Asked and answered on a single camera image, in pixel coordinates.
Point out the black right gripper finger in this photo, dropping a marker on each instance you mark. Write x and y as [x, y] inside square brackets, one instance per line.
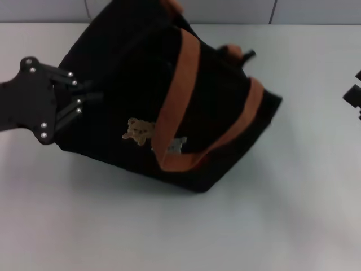
[358, 75]
[354, 96]

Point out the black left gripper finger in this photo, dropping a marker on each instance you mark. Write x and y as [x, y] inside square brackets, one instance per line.
[70, 111]
[66, 79]

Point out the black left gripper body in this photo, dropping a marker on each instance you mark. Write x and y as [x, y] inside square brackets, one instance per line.
[28, 98]

